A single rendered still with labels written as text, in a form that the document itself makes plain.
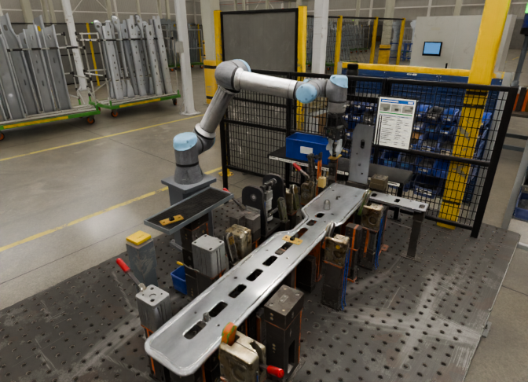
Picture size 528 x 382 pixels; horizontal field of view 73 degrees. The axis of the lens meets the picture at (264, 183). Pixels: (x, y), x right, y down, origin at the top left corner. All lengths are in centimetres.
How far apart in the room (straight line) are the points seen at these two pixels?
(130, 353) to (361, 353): 87
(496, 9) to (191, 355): 196
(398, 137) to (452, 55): 590
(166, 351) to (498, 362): 208
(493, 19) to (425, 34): 608
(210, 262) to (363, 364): 66
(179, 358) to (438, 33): 766
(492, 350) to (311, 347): 151
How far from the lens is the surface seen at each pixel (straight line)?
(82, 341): 167
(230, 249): 137
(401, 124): 224
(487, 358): 272
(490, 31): 217
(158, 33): 952
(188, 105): 846
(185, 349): 111
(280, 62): 384
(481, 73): 218
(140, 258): 131
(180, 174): 182
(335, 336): 155
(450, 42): 809
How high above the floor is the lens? 182
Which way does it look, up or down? 24 degrees down
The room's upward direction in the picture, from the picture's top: straight up
